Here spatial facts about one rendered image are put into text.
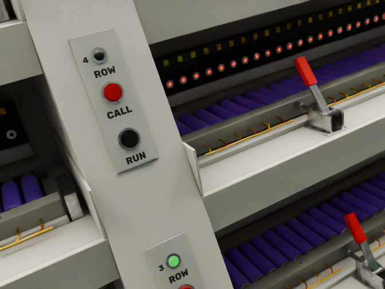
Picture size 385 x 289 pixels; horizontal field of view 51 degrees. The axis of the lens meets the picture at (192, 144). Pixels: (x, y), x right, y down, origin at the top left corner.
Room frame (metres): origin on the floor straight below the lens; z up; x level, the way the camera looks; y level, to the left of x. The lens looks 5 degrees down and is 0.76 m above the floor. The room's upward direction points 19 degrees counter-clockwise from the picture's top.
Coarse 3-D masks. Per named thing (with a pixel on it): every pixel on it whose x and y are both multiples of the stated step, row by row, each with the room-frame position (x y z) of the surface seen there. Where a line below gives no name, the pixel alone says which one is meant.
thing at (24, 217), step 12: (24, 204) 0.38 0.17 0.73; (36, 204) 0.38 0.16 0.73; (48, 204) 0.37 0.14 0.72; (60, 204) 0.38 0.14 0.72; (0, 216) 0.37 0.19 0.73; (12, 216) 0.36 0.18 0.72; (24, 216) 0.37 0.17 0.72; (36, 216) 0.37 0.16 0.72; (48, 216) 0.38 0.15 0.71; (60, 216) 0.38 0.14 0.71; (0, 228) 0.36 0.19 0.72; (12, 228) 0.36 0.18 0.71; (24, 228) 0.37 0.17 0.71; (48, 228) 0.36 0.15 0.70; (0, 240) 0.36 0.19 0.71; (24, 240) 0.35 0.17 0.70
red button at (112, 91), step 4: (108, 84) 0.36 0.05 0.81; (112, 84) 0.36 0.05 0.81; (116, 84) 0.36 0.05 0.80; (104, 88) 0.36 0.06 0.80; (108, 88) 0.36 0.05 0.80; (112, 88) 0.36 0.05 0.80; (116, 88) 0.36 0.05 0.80; (120, 88) 0.36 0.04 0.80; (104, 92) 0.35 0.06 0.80; (108, 92) 0.35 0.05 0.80; (112, 92) 0.36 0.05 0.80; (116, 92) 0.36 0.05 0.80; (120, 92) 0.36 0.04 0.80; (108, 96) 0.35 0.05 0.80; (112, 96) 0.36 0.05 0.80; (116, 96) 0.36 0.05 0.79; (120, 96) 0.36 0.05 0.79; (112, 100) 0.36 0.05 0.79; (116, 100) 0.36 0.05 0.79
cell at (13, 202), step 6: (6, 186) 0.43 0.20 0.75; (12, 186) 0.43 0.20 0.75; (18, 186) 0.45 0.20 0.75; (6, 192) 0.42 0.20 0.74; (12, 192) 0.42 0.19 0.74; (18, 192) 0.43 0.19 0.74; (6, 198) 0.41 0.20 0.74; (12, 198) 0.41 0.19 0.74; (18, 198) 0.41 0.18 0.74; (6, 204) 0.40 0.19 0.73; (12, 204) 0.39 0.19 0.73; (18, 204) 0.40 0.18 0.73; (6, 210) 0.39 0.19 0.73
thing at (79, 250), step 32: (0, 160) 0.48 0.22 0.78; (64, 160) 0.47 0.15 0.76; (64, 192) 0.38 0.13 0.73; (96, 224) 0.36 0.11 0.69; (0, 256) 0.35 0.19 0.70; (32, 256) 0.34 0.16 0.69; (64, 256) 0.33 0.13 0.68; (96, 256) 0.34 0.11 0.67; (0, 288) 0.31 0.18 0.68; (32, 288) 0.33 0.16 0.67; (64, 288) 0.34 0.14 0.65; (96, 288) 0.35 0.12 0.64
